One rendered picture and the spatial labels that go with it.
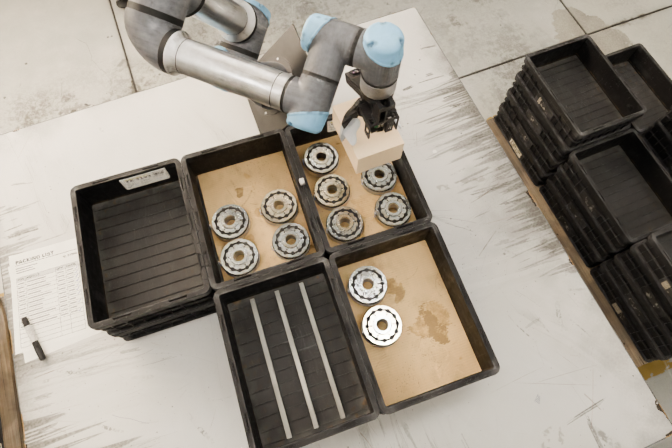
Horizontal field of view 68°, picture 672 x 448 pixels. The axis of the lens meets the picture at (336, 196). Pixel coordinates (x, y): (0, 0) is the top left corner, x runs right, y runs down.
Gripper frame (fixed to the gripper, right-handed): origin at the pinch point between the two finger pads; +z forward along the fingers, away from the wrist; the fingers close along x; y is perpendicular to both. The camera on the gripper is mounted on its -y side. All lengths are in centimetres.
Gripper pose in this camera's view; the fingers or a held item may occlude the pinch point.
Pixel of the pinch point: (367, 128)
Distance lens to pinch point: 123.9
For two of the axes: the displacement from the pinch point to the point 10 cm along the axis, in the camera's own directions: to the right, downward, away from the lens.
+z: -0.1, 4.0, 9.2
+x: 9.3, -3.4, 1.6
